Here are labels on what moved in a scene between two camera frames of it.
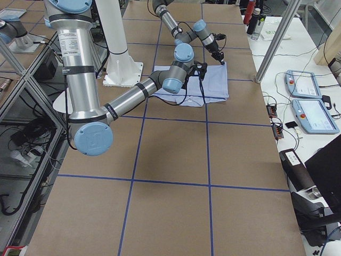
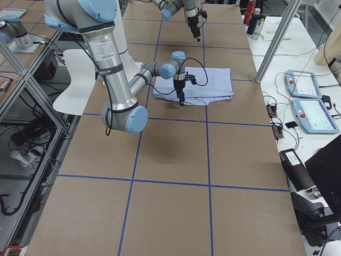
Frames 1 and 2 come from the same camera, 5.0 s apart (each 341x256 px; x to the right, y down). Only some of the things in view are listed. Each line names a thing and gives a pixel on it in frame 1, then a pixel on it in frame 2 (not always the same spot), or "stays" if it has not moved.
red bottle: x=249 y=12 stays
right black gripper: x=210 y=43 → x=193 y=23
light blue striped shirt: x=208 y=84 stays
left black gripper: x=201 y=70 → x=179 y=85
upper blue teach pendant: x=302 y=84 stays
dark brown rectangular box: x=295 y=170 stays
